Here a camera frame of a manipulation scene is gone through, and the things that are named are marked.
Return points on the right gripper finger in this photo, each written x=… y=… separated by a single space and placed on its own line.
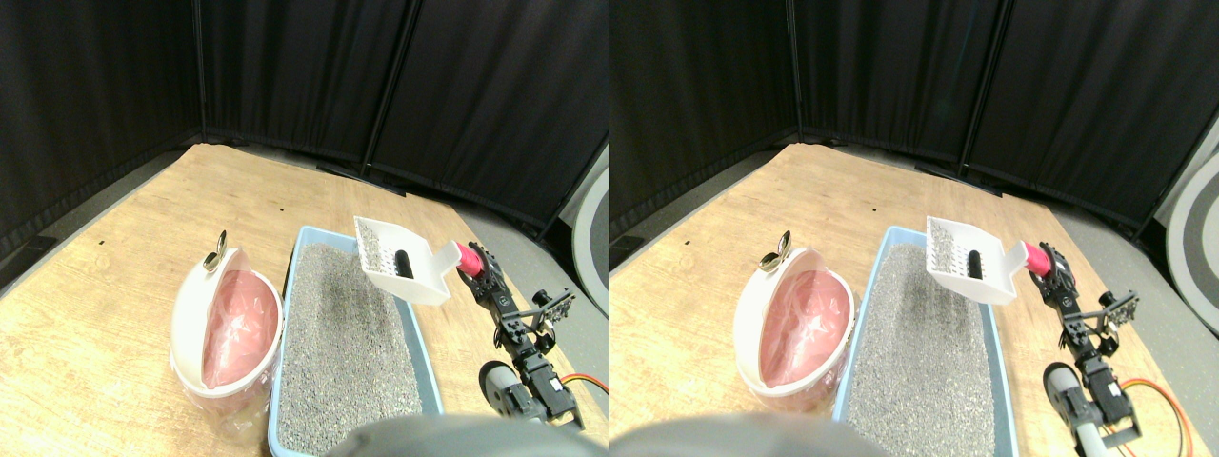
x=493 y=274
x=1065 y=274

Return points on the black lump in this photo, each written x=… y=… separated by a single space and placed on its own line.
x=405 y=264
x=974 y=264

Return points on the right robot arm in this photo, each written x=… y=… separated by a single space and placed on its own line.
x=1100 y=390
x=538 y=381

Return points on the grey and white round board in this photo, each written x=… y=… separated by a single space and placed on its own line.
x=595 y=238
x=1200 y=238

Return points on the blue litter tray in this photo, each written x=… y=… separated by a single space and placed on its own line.
x=914 y=343
x=333 y=343

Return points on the white bin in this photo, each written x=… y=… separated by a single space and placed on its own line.
x=229 y=333
x=790 y=333

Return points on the black bracket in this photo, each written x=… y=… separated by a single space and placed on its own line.
x=1124 y=307
x=557 y=307

